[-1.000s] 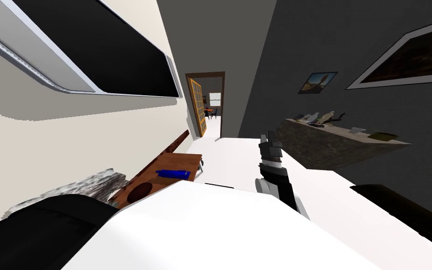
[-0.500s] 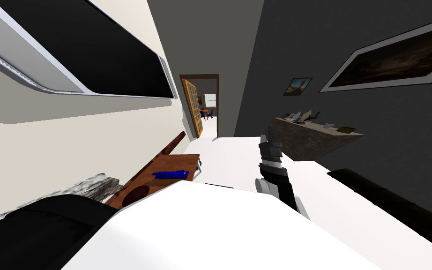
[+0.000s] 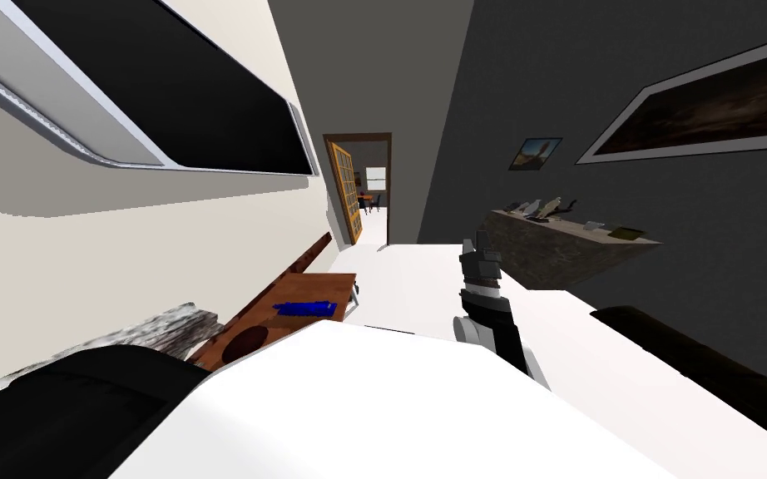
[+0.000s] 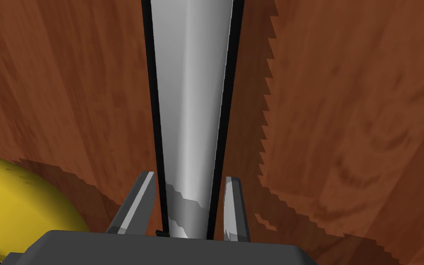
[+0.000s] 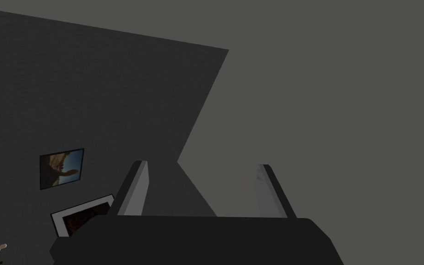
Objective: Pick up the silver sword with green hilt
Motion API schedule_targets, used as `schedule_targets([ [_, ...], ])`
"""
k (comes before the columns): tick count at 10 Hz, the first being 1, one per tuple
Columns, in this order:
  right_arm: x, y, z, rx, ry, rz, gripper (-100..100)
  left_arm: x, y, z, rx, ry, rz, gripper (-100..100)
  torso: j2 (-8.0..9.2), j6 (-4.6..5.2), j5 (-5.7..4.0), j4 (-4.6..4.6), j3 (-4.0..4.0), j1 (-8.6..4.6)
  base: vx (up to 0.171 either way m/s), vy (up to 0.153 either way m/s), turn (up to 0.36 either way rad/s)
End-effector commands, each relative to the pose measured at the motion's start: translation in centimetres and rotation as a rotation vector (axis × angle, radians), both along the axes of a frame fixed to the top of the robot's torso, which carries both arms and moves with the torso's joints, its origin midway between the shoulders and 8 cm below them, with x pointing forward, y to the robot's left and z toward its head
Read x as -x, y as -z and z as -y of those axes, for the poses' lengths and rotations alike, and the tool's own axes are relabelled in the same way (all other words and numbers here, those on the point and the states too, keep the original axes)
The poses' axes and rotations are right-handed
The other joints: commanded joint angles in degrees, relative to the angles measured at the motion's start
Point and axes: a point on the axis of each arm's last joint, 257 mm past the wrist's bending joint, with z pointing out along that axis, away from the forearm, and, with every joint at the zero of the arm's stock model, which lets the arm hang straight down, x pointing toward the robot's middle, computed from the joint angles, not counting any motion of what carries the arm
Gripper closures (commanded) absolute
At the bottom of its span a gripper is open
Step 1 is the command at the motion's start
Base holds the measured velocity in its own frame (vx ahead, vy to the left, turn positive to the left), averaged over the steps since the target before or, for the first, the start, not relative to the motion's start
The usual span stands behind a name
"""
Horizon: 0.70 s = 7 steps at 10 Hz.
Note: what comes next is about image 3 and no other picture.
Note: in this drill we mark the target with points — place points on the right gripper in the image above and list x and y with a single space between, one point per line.
480 267

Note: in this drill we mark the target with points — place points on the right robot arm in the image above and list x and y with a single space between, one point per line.
495 326

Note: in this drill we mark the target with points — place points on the brown sideboard with ornaments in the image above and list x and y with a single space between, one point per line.
556 246

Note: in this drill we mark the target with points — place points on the small framed picture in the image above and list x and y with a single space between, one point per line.
535 154

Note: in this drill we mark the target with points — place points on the orange glazed door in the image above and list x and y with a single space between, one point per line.
347 193

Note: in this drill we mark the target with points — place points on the blue flat object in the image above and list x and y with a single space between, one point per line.
305 309

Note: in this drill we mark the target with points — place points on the brown wooden table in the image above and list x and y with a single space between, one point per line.
297 293

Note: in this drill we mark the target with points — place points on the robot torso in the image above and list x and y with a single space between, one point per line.
370 412

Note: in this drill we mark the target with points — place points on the dark brown round bowl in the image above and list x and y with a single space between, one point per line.
246 342

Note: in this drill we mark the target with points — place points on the black long furniture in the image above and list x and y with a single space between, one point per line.
709 366

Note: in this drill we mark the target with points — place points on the large dark framed picture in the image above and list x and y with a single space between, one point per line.
709 106

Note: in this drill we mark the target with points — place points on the grey mottled furniture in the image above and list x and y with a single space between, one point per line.
150 329

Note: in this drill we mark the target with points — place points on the large black window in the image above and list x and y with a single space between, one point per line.
137 86

